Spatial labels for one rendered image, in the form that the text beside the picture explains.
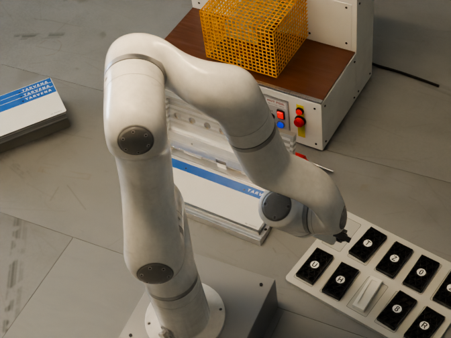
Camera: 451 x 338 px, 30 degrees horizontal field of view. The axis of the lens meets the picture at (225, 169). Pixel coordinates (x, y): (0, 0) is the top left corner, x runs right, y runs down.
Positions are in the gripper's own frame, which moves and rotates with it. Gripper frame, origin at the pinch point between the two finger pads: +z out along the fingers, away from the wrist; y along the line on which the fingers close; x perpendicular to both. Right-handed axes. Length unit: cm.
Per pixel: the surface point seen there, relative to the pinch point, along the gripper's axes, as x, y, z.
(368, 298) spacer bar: -11.0, 8.9, 22.4
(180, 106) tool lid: 11, -61, 18
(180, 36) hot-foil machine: 30, -79, 29
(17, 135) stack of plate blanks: -18, -107, 16
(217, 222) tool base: -12.6, -36.5, 21.3
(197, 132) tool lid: 7, -56, 24
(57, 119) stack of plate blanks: -8, -101, 21
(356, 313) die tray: -15.5, 8.4, 20.8
